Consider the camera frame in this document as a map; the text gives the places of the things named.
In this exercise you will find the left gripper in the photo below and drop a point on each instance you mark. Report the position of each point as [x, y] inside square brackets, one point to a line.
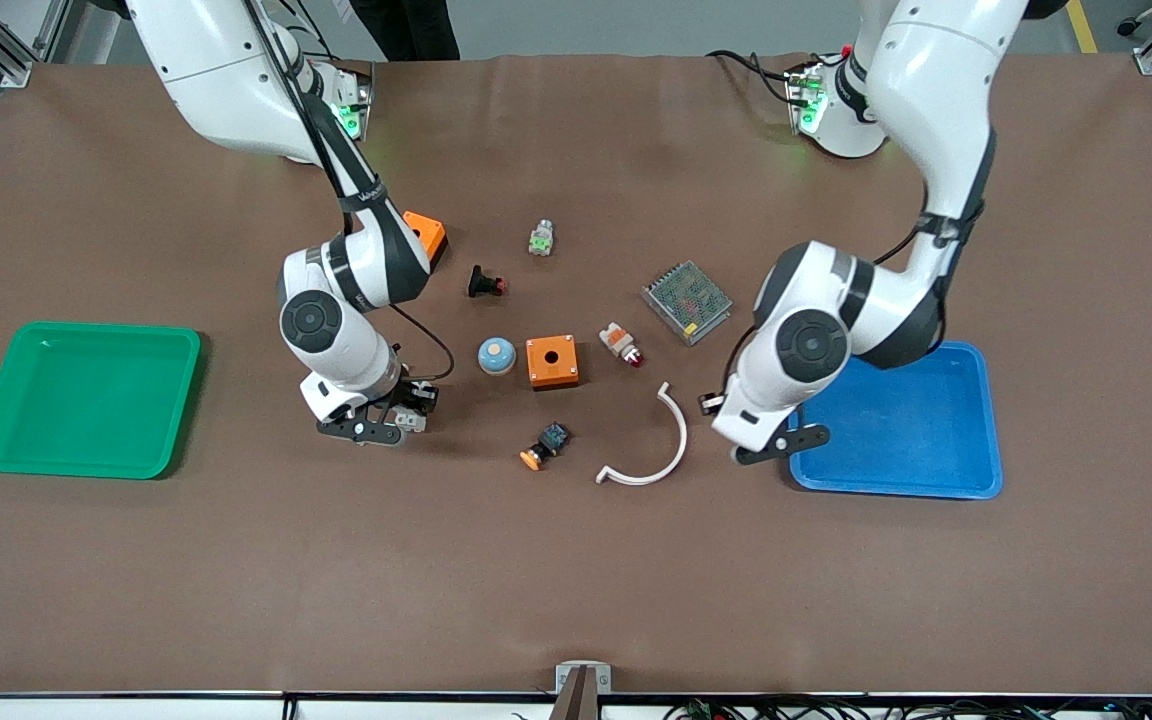
[705, 402]

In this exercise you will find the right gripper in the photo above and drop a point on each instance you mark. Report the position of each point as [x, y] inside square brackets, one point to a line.
[406, 398]

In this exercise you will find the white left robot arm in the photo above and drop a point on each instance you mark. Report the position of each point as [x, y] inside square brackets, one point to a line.
[936, 80]

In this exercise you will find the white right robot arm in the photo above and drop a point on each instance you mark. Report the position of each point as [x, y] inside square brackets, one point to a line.
[236, 80]

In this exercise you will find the blue plastic tray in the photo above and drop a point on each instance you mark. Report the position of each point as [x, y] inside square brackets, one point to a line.
[936, 455]

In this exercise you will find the blue dome buzzer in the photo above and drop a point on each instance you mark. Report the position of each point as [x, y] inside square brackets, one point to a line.
[496, 357]

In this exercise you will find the metal mesh power supply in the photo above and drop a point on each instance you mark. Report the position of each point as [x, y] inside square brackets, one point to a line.
[686, 300]

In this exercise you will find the orange mushroom button blue body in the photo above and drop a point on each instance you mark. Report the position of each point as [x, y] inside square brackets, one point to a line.
[551, 438]

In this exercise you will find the red indicator lamp orange body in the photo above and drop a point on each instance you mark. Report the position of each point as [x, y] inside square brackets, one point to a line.
[616, 340]

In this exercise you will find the orange button box black base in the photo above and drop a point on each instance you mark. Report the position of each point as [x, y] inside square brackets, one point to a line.
[431, 232]

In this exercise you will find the green plastic tray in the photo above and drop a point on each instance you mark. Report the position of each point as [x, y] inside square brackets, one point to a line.
[86, 400]

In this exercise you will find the person in black trousers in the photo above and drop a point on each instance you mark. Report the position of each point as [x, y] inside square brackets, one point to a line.
[406, 25]

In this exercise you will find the large white curved bracket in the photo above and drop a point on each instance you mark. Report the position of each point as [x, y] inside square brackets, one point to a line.
[683, 430]

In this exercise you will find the black red selector switch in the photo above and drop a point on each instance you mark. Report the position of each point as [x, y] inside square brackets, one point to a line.
[479, 282]

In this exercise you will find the green pushbutton switch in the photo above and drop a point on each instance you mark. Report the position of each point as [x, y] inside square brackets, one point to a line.
[541, 240]

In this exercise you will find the grey metal mount bracket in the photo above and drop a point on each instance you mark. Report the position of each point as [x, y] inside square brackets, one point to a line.
[566, 672]

